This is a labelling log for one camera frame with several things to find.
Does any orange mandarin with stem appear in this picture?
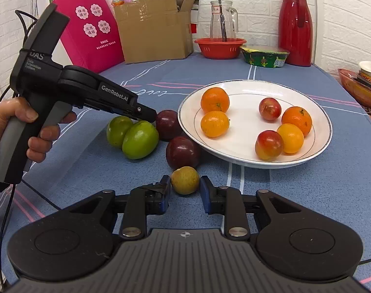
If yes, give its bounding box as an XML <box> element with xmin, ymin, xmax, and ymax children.
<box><xmin>201</xmin><ymin>87</ymin><xmax>230</xmax><ymax>113</ymax></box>

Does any dark purple plum rear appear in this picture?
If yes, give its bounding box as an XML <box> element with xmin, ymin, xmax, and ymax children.
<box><xmin>156</xmin><ymin>110</ymin><xmax>182</xmax><ymax>142</ymax></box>

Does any green fruit left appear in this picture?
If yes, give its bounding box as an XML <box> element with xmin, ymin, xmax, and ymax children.
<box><xmin>106</xmin><ymin>116</ymin><xmax>134</xmax><ymax>149</ymax></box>

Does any red thermos jug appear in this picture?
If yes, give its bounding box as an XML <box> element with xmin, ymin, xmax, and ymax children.
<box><xmin>278</xmin><ymin>0</ymin><xmax>313</xmax><ymax>67</ymax></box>

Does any orange glass bowl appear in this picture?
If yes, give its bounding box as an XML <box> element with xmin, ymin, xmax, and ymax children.
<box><xmin>338</xmin><ymin>69</ymin><xmax>371</xmax><ymax>108</ymax></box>

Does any dark purple plum front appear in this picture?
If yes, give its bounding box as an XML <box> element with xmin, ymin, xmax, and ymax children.
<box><xmin>166</xmin><ymin>136</ymin><xmax>201</xmax><ymax>170</ymax></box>

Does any white porcelain plate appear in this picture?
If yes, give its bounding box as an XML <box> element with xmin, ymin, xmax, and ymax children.
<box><xmin>177</xmin><ymin>80</ymin><xmax>333</xmax><ymax>169</ymax></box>

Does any small orange citrus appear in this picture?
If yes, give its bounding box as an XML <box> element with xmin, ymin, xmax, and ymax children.
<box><xmin>201</xmin><ymin>110</ymin><xmax>230</xmax><ymax>138</ymax></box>

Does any red plastic basket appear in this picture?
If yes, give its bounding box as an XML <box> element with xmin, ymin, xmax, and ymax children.
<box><xmin>195</xmin><ymin>38</ymin><xmax>246</xmax><ymax>60</ymax></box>

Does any pink shopping bag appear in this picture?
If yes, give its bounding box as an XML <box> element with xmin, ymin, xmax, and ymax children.
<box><xmin>54</xmin><ymin>0</ymin><xmax>125</xmax><ymax>73</ymax></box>

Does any red apple-like fruit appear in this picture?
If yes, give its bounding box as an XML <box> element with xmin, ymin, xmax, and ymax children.
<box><xmin>259</xmin><ymin>97</ymin><xmax>281</xmax><ymax>122</ymax></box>

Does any yellow orange citrus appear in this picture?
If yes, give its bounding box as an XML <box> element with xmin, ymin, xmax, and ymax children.
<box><xmin>277</xmin><ymin>123</ymin><xmax>304</xmax><ymax>154</ymax></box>

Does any green instant noodle bowl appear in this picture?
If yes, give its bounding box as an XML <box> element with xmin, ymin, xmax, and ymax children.
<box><xmin>240</xmin><ymin>45</ymin><xmax>290</xmax><ymax>68</ymax></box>

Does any brown-yellow longan front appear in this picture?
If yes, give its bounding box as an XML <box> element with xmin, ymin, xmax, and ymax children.
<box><xmin>171</xmin><ymin>166</ymin><xmax>200</xmax><ymax>195</ymax></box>

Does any green fruit right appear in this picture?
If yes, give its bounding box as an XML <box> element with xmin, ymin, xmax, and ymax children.
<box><xmin>122</xmin><ymin>120</ymin><xmax>159</xmax><ymax>160</ymax></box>

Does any large orange mandarin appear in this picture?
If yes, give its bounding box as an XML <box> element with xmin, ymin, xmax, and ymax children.
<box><xmin>281</xmin><ymin>106</ymin><xmax>312</xmax><ymax>137</ymax></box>

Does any metal utensil in pitcher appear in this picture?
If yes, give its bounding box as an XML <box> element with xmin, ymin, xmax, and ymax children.
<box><xmin>218</xmin><ymin>0</ymin><xmax>227</xmax><ymax>42</ymax></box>

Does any dark purple plum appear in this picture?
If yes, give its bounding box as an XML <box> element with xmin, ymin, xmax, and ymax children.
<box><xmin>156</xmin><ymin>110</ymin><xmax>182</xmax><ymax>142</ymax></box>
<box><xmin>166</xmin><ymin>136</ymin><xmax>201</xmax><ymax>170</ymax></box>

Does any person's left hand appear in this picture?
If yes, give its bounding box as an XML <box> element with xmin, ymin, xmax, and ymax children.
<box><xmin>0</xmin><ymin>97</ymin><xmax>60</xmax><ymax>163</ymax></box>

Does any cardboard box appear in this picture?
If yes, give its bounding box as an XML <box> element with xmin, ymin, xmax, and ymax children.
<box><xmin>114</xmin><ymin>0</ymin><xmax>195</xmax><ymax>63</ymax></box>

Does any blue checked tablecloth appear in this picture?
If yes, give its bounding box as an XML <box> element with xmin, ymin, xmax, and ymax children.
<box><xmin>0</xmin><ymin>54</ymin><xmax>371</xmax><ymax>290</ymax></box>

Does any glass pitcher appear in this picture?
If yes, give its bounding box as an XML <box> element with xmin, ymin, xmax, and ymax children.
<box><xmin>210</xmin><ymin>0</ymin><xmax>238</xmax><ymax>42</ymax></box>

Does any green fruit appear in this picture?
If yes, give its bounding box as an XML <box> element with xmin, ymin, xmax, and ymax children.
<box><xmin>122</xmin><ymin>120</ymin><xmax>159</xmax><ymax>160</ymax></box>
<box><xmin>106</xmin><ymin>116</ymin><xmax>134</xmax><ymax>149</ymax></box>

